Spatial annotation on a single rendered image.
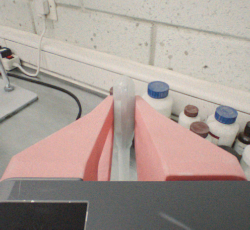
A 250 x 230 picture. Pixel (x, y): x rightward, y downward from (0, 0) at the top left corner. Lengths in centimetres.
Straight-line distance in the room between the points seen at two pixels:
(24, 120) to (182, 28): 46
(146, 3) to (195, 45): 15
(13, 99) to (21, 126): 12
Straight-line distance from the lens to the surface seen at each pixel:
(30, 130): 63
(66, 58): 76
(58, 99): 72
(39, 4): 80
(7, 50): 96
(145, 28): 61
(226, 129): 50
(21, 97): 75
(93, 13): 70
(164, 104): 51
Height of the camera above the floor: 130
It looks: 36 degrees down
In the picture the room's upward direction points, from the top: straight up
